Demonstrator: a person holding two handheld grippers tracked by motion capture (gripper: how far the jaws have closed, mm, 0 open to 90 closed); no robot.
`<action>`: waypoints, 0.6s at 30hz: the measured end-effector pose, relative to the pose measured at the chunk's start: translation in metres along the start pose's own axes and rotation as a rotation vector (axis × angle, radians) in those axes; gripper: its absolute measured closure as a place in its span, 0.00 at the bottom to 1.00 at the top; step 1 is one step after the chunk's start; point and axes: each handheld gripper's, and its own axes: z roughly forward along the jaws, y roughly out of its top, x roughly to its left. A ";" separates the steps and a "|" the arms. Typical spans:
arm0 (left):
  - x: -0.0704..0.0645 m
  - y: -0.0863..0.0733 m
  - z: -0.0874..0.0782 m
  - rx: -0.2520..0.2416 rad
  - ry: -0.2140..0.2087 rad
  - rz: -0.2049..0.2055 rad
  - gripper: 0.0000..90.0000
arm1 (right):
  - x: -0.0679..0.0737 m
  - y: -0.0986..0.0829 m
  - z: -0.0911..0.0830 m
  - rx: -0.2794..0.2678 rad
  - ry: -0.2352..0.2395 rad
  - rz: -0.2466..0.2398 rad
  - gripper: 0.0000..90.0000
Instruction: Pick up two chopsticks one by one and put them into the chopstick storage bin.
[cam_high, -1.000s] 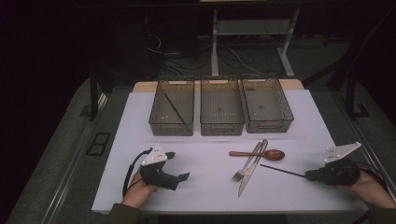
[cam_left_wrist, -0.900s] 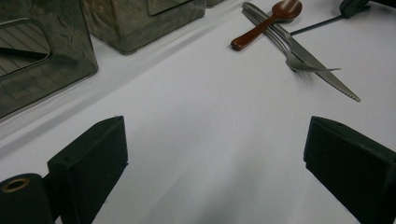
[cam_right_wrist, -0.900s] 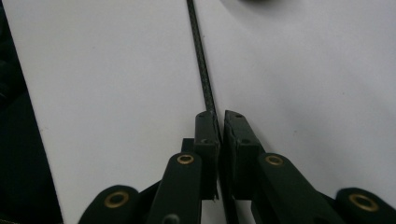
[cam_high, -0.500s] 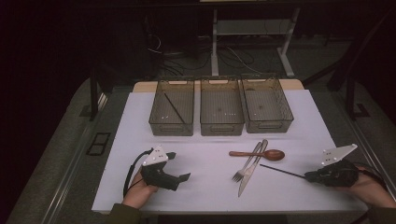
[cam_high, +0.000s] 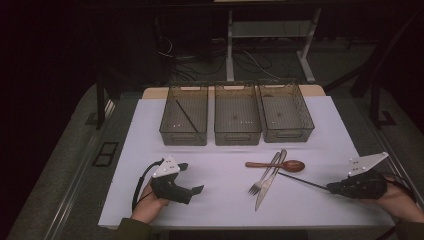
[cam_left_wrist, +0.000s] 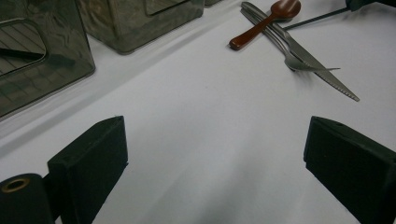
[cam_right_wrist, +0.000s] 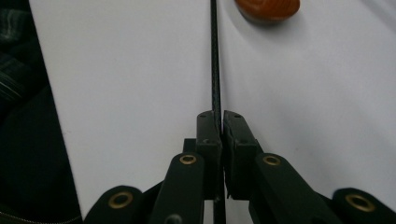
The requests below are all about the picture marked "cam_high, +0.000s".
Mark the black metal stand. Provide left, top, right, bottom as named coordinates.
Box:
left=369, top=81, right=398, bottom=129

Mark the metal fork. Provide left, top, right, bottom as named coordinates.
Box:
left=248, top=151, right=282, bottom=197

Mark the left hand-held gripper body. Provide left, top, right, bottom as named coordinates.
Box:
left=149, top=155, right=195, bottom=205

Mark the person's right hand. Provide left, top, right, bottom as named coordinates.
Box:
left=358, top=176, right=424, bottom=224

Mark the metal floor rail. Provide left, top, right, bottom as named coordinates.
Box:
left=354, top=99, right=424, bottom=218
left=43, top=99, right=117, bottom=240

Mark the black floor frame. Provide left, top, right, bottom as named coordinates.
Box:
left=92, top=141, right=120, bottom=168

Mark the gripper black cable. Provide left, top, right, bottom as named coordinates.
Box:
left=131, top=158, right=165, bottom=212
left=383, top=171, right=418, bottom=205

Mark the wooden spoon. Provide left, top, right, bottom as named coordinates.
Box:
left=244, top=159, right=306, bottom=174

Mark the person's left hand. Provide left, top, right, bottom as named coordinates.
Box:
left=130, top=181, right=172, bottom=225

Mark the white metal stand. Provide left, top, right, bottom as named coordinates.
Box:
left=225, top=8, right=323, bottom=84

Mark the smoky clear plastic bin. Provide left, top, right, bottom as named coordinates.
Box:
left=258, top=79, right=316, bottom=144
left=159, top=81, right=210, bottom=147
left=213, top=81, right=263, bottom=147

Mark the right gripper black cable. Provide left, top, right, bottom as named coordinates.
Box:
left=383, top=171, right=418, bottom=205

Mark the white floor cable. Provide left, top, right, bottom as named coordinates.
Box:
left=242, top=49, right=283, bottom=80

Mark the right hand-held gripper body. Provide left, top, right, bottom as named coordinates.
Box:
left=334, top=151, right=390, bottom=200

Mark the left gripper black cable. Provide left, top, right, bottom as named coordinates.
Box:
left=131, top=158, right=165, bottom=212

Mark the metal table knife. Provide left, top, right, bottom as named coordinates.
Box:
left=254, top=148, right=288, bottom=213

